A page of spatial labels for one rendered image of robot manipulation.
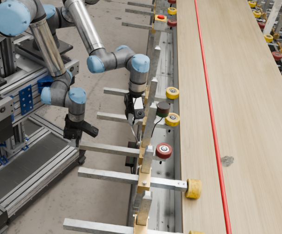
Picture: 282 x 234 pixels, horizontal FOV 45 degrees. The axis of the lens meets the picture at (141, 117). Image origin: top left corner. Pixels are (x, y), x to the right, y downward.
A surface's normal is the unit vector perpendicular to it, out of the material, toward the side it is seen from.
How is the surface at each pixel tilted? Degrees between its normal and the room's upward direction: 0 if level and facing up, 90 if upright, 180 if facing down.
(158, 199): 0
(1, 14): 85
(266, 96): 0
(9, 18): 85
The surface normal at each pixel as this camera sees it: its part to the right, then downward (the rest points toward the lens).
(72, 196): 0.14, -0.76
